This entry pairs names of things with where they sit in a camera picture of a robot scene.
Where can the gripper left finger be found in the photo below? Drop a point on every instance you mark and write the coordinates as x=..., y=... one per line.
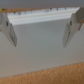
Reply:
x=8, y=30

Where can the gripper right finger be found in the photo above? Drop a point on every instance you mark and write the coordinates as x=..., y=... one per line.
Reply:
x=71, y=30

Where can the white cabinet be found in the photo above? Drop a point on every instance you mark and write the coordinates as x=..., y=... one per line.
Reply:
x=40, y=14

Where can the white sliding door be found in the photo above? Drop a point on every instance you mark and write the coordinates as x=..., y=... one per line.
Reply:
x=40, y=46

